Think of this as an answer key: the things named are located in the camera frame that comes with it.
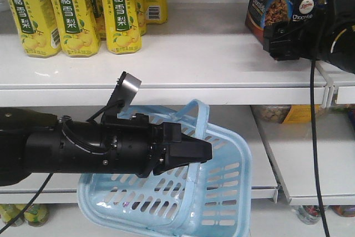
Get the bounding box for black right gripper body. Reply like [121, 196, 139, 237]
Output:
[263, 12, 328, 61]

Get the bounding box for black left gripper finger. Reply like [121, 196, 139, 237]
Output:
[151, 157, 193, 176]
[168, 134, 212, 163]

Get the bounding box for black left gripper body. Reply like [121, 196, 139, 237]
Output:
[102, 113, 182, 178]

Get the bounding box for light blue plastic basket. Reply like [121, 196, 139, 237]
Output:
[77, 100, 252, 236]

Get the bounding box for Chocofila cookie box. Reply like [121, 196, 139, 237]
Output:
[291, 0, 318, 22]
[244, 0, 303, 46]

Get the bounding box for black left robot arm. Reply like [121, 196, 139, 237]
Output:
[1, 107, 212, 186]

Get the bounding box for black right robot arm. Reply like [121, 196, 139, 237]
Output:
[263, 0, 354, 73]

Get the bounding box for clear tub pumpkin cookies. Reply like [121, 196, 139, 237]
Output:
[250, 104, 333, 125]

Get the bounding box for white supermarket shelving unit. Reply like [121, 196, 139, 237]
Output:
[0, 0, 355, 207]

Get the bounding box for tea bottles bottom shelf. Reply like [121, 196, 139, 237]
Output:
[1, 204, 49, 227]

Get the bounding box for yellow pear drink carton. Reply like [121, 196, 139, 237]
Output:
[7, 0, 61, 58]

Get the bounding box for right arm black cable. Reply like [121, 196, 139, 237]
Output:
[310, 58, 331, 237]

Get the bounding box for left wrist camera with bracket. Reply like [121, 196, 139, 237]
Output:
[103, 72, 141, 117]

